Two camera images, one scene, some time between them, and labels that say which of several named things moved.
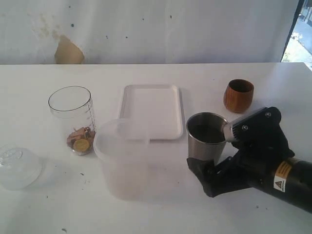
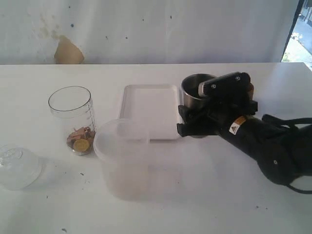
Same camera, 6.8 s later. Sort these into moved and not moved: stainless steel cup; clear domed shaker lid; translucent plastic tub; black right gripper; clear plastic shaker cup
Moved: stainless steel cup; black right gripper
Not moved: clear domed shaker lid; clear plastic shaker cup; translucent plastic tub
